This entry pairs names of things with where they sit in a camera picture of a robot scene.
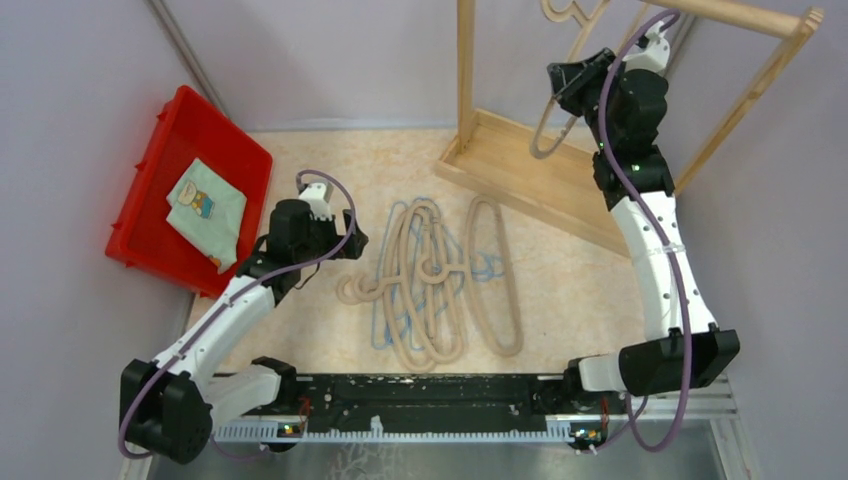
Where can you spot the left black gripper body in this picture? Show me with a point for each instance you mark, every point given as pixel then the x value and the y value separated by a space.
pixel 323 237

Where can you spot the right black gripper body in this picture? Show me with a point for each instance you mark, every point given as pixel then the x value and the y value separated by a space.
pixel 591 120

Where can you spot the beige plastic hanger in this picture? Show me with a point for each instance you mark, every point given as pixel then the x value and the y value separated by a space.
pixel 427 290
pixel 391 278
pixel 586 23
pixel 446 269

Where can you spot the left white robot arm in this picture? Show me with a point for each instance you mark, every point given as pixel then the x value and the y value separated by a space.
pixel 172 404

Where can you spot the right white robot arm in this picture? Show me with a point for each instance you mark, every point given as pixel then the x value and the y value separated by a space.
pixel 683 344

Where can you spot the folded light green cloth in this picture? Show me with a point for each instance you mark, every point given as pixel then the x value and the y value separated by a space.
pixel 207 211

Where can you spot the wooden hanger rack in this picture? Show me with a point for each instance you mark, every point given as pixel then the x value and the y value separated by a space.
pixel 490 154

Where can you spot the red plastic bin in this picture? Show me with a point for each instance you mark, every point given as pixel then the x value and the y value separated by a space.
pixel 187 128

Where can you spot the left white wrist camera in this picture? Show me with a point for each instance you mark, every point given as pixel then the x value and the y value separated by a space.
pixel 317 195

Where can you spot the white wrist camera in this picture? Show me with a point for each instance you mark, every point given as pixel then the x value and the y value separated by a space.
pixel 651 51
pixel 317 195

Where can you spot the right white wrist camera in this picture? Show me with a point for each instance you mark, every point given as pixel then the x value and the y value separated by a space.
pixel 651 51

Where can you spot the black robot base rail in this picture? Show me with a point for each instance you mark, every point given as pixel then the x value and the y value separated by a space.
pixel 435 403

